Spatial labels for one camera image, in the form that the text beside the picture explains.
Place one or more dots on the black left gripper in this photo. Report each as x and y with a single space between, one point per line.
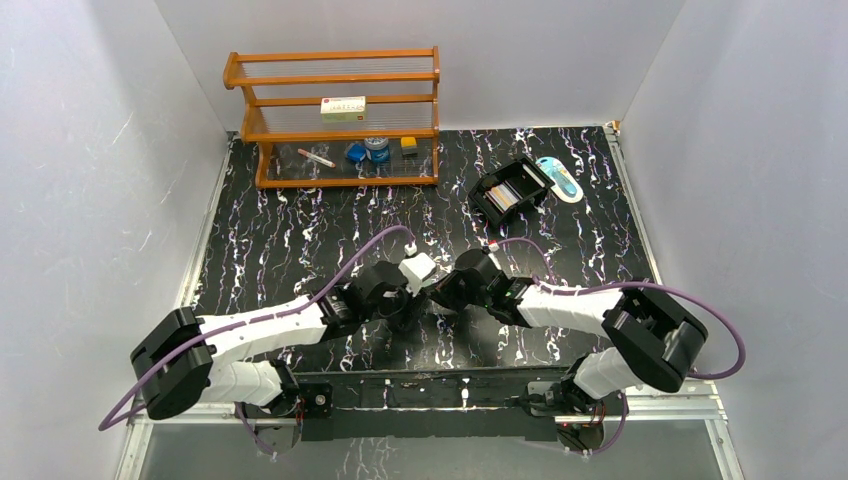
411 302

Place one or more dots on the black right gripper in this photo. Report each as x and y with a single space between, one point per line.
443 292

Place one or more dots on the black card storage box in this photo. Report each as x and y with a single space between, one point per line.
493 217

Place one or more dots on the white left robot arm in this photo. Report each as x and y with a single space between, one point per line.
188 358

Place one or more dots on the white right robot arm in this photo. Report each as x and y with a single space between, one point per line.
654 339

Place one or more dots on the stack of cards in box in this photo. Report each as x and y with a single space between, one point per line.
514 185

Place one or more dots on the blue white packaged tool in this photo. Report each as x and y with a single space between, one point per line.
565 186

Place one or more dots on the blue square lid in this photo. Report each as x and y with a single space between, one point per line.
355 153

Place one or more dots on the blue round jar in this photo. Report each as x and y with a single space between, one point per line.
377 149

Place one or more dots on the yellow black sponge block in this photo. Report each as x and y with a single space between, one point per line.
409 146

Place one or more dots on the red white pen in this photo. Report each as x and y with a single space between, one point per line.
316 158

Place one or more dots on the orange wooden shelf rack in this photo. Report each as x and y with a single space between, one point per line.
282 94

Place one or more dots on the white medicine box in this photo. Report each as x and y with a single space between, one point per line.
343 109

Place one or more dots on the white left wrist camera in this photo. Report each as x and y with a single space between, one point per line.
418 268

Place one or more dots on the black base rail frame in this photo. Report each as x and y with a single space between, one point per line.
587 435

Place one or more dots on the silver aluminium rail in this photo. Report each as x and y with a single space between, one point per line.
696 400

